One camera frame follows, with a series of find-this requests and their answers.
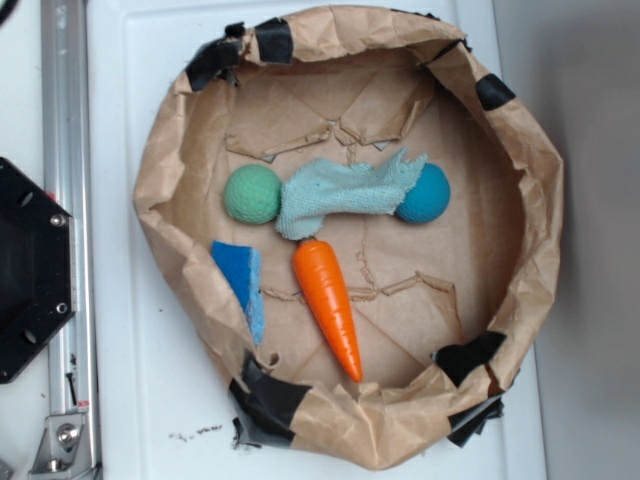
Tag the light blue cloth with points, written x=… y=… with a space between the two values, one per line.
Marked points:
x=323 y=187

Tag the orange plastic carrot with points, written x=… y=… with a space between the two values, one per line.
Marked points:
x=320 y=277

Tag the blue sponge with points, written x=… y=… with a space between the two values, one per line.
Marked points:
x=241 y=266

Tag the green foam ball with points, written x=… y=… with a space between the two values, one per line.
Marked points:
x=252 y=195

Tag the blue foam ball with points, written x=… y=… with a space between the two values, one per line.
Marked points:
x=428 y=199

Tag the brown paper bag bin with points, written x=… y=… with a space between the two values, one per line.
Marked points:
x=445 y=312

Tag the white tray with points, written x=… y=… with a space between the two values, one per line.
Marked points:
x=166 y=412

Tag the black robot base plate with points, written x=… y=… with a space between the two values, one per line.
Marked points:
x=36 y=270

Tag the metal corner bracket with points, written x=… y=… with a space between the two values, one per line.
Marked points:
x=64 y=450

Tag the aluminium extrusion rail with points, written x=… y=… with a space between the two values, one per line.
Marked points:
x=73 y=377

